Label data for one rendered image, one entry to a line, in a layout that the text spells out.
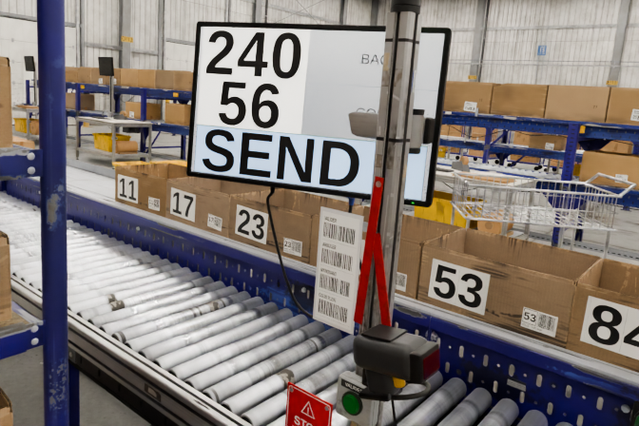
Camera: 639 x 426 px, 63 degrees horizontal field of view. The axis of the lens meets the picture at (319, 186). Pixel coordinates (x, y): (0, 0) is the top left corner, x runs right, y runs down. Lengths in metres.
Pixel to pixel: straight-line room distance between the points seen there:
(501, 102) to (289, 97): 5.28
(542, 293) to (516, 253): 0.33
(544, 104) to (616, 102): 0.67
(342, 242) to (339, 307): 0.11
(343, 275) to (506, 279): 0.62
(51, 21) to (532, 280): 1.13
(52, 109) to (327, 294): 0.50
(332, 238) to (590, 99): 5.19
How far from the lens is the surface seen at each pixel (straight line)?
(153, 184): 2.32
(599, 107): 5.91
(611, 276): 1.63
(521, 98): 6.10
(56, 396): 0.75
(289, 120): 0.97
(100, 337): 1.58
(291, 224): 1.74
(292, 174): 0.97
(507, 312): 1.41
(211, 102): 1.04
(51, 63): 0.65
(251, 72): 1.01
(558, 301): 1.37
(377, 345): 0.79
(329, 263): 0.87
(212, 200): 2.01
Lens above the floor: 1.42
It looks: 10 degrees down
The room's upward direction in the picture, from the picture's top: 4 degrees clockwise
